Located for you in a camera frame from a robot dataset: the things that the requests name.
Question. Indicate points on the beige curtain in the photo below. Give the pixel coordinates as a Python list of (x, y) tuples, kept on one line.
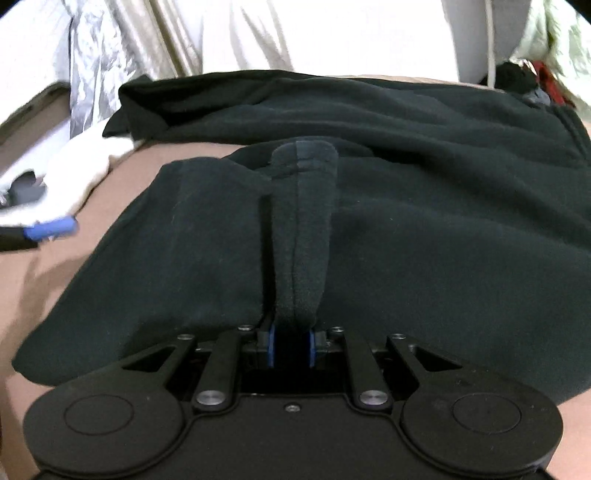
[(184, 32)]

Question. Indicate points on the dark clothes pile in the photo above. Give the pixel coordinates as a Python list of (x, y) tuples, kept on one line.
[(512, 78)]

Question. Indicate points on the light green garment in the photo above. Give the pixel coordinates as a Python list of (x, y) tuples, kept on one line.
[(554, 32)]

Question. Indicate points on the grey panel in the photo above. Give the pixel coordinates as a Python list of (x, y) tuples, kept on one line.
[(508, 27)]

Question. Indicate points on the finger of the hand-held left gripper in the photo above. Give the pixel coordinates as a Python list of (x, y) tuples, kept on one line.
[(51, 229)]

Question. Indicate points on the cream blanket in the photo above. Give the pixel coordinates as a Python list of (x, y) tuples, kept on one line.
[(346, 32)]

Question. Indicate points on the silver quilted insulation cover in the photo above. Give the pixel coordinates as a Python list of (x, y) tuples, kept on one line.
[(101, 69)]

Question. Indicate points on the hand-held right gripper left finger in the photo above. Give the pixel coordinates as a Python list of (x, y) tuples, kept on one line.
[(271, 346)]

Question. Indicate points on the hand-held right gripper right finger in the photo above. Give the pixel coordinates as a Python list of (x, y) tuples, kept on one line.
[(311, 348)]

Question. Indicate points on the red garment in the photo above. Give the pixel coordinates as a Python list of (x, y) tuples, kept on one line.
[(549, 81)]

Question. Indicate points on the wooden window frame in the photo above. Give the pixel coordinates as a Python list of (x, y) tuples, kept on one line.
[(41, 99)]

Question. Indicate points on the black fleece hoodie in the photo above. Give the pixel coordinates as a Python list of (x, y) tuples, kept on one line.
[(415, 207)]

